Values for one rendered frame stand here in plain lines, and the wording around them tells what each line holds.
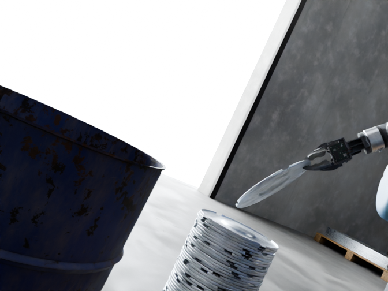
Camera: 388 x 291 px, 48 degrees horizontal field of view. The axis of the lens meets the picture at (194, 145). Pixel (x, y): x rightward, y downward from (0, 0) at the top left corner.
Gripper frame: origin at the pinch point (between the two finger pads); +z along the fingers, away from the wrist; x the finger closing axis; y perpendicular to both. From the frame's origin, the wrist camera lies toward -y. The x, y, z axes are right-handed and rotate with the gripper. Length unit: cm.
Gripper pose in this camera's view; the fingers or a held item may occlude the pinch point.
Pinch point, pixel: (305, 164)
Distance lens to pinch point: 148.3
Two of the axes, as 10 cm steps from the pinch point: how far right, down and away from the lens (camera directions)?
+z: -9.1, 3.6, 2.1
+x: 3.2, 9.3, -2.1
